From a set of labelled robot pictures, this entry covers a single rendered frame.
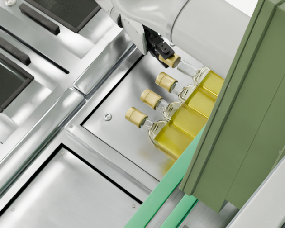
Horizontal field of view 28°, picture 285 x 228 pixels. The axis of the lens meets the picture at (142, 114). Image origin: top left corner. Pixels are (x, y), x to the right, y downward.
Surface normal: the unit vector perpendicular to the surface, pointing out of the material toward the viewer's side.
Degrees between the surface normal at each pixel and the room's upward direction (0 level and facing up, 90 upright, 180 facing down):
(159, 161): 90
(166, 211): 90
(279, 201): 90
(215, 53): 87
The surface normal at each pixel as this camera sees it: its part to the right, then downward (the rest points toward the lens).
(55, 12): -0.07, -0.44
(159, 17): -0.66, 0.37
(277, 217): 0.18, -0.70
